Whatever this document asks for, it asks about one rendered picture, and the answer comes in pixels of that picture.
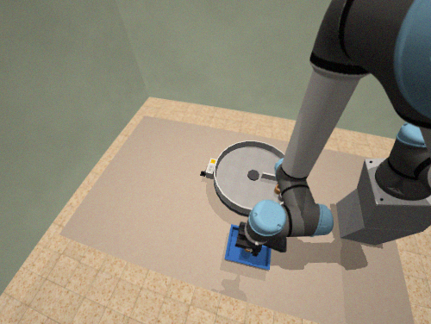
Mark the blue open crate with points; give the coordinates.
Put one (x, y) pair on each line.
(237, 254)

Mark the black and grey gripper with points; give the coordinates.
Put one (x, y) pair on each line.
(241, 241)

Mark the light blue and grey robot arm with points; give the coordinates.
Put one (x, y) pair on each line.
(390, 39)

